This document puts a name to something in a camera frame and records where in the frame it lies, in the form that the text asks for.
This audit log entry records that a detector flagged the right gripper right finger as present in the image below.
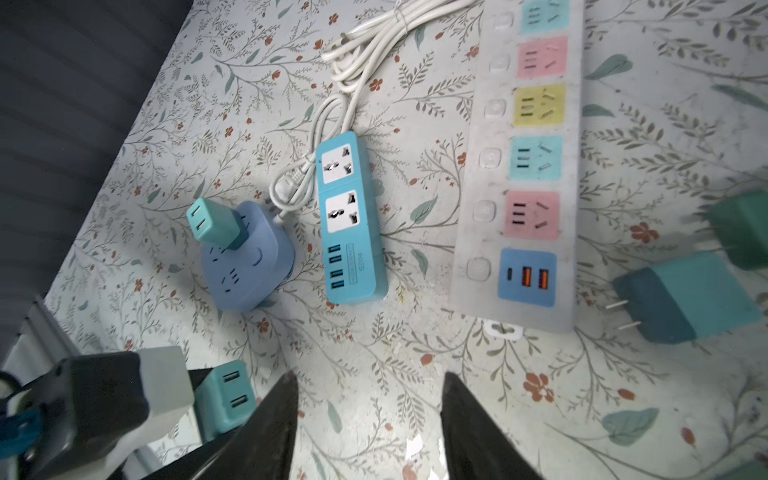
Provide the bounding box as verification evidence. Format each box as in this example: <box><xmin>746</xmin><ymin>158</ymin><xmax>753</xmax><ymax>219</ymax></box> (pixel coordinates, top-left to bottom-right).
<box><xmin>440</xmin><ymin>372</ymin><xmax>541</xmax><ymax>480</ymax></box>

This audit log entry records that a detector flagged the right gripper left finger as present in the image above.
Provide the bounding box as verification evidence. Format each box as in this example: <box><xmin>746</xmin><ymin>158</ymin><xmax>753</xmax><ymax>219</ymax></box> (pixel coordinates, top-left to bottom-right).
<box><xmin>148</xmin><ymin>371</ymin><xmax>299</xmax><ymax>480</ymax></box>

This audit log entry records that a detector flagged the teal charger cube front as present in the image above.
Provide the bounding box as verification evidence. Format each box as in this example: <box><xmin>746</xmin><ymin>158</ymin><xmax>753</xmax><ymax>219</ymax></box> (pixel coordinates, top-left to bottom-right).
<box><xmin>194</xmin><ymin>360</ymin><xmax>257</xmax><ymax>443</ymax></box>

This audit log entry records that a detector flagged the teal charger cube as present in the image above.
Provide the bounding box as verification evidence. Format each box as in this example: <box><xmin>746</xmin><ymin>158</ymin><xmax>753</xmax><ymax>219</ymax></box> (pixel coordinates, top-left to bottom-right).
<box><xmin>194</xmin><ymin>360</ymin><xmax>257</xmax><ymax>443</ymax></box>
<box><xmin>612</xmin><ymin>252</ymin><xmax>762</xmax><ymax>345</ymax></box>
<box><xmin>186</xmin><ymin>198</ymin><xmax>248</xmax><ymax>249</ymax></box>

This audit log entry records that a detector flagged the light blue square power socket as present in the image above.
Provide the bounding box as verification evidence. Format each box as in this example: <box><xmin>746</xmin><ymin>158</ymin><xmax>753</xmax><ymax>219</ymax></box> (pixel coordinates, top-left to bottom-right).
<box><xmin>201</xmin><ymin>201</ymin><xmax>295</xmax><ymax>313</ymax></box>

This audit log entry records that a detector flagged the white multicolour power strip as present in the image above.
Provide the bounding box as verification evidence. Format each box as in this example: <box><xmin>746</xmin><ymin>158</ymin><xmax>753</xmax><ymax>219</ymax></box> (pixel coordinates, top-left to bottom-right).
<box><xmin>449</xmin><ymin>0</ymin><xmax>585</xmax><ymax>333</ymax></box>

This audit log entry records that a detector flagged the teal power strip with USB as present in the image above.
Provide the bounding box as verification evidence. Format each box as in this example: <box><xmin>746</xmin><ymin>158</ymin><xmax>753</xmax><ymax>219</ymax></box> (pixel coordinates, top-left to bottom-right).
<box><xmin>316</xmin><ymin>131</ymin><xmax>388</xmax><ymax>305</ymax></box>

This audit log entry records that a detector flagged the green charger cube right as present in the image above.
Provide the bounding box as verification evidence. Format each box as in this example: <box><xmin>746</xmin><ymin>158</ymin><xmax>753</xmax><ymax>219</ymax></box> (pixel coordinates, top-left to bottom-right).
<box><xmin>718</xmin><ymin>457</ymin><xmax>768</xmax><ymax>480</ymax></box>

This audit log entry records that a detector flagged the green charger cube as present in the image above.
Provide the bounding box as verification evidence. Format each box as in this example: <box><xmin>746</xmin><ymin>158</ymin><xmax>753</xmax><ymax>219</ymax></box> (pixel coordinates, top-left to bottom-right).
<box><xmin>705</xmin><ymin>190</ymin><xmax>767</xmax><ymax>271</ymax></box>
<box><xmin>718</xmin><ymin>457</ymin><xmax>768</xmax><ymax>480</ymax></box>

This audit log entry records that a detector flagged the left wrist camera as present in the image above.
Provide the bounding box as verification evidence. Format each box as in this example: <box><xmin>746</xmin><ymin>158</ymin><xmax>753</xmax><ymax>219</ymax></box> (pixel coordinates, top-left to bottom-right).
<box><xmin>1</xmin><ymin>346</ymin><xmax>194</xmax><ymax>479</ymax></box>

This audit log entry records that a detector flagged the white coiled power cable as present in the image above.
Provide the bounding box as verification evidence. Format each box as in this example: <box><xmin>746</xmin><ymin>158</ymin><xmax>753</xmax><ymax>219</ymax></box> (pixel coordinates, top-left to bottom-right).
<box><xmin>268</xmin><ymin>0</ymin><xmax>481</xmax><ymax>224</ymax></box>

